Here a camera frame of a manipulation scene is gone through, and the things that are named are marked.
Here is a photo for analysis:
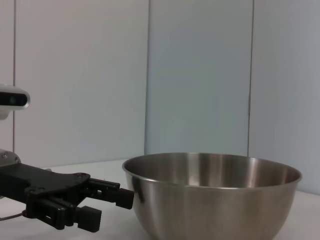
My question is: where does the stainless steel bowl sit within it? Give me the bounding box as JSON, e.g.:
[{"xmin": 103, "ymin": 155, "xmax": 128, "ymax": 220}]
[{"xmin": 121, "ymin": 152, "xmax": 303, "ymax": 240}]

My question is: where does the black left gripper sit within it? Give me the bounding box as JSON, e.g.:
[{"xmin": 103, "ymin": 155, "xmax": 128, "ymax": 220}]
[{"xmin": 0, "ymin": 163, "xmax": 135, "ymax": 233}]

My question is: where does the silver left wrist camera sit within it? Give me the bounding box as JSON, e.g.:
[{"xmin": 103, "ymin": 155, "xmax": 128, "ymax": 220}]
[{"xmin": 0, "ymin": 84, "xmax": 31, "ymax": 120}]

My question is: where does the thin reddish cable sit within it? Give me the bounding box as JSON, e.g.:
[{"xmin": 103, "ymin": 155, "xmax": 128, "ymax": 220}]
[{"xmin": 0, "ymin": 210, "xmax": 27, "ymax": 222}]

